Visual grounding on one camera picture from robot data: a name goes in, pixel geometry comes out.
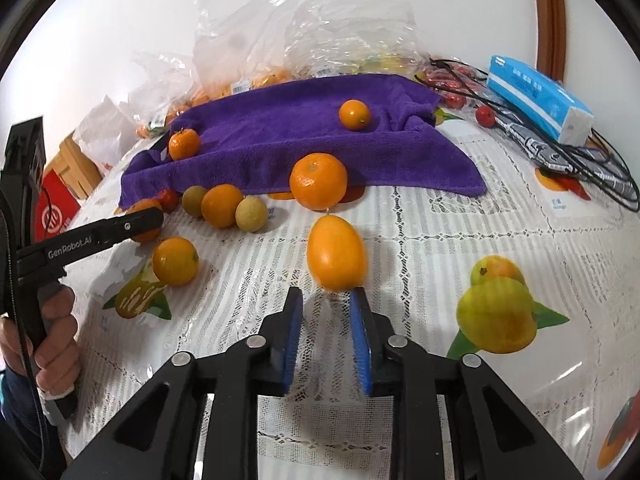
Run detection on tall clear bag of oranges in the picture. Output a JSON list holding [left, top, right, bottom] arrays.
[[192, 0, 301, 106]]

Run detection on red cardboard box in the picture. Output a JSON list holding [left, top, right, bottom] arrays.
[[34, 167, 84, 254]]

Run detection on oval smooth orange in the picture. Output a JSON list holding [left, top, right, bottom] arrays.
[[306, 214, 368, 292]]

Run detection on clear bag of yellow fruit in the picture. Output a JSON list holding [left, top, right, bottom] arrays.
[[285, 0, 432, 82]]

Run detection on person's left forearm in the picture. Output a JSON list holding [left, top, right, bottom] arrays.
[[0, 367, 66, 476]]

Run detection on purple towel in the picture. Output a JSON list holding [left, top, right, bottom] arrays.
[[117, 74, 488, 211]]

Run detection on white plastic bag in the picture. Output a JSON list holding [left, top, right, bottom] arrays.
[[74, 94, 137, 177]]

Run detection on tan longan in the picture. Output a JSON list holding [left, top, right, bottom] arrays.
[[235, 196, 268, 233], [181, 185, 208, 218]]

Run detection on clear bag of red fruit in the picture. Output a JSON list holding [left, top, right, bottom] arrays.
[[414, 55, 482, 109]]

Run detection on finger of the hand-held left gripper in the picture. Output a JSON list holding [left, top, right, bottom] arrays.
[[92, 208, 165, 246]]

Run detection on small orange with stem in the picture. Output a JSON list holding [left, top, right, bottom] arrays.
[[167, 128, 202, 162]]

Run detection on blue tissue pack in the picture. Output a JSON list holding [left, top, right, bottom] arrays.
[[486, 54, 595, 146]]

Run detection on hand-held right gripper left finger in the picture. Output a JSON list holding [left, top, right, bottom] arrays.
[[60, 287, 306, 480]]

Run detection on brown wooden door frame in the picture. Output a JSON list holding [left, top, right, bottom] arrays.
[[529, 0, 569, 84]]

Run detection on person's left hand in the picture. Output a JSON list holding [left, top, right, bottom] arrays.
[[0, 285, 81, 396]]

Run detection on small clear bag of oranges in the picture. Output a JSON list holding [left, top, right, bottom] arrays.
[[131, 51, 202, 141]]

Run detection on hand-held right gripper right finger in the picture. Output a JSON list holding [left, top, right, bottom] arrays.
[[349, 287, 586, 480]]

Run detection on large mandarin orange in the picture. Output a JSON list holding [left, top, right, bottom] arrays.
[[289, 152, 349, 212]]

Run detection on small round orange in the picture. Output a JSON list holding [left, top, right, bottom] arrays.
[[338, 99, 372, 132]]

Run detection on wooden chair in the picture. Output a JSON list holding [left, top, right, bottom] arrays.
[[45, 130, 104, 202]]

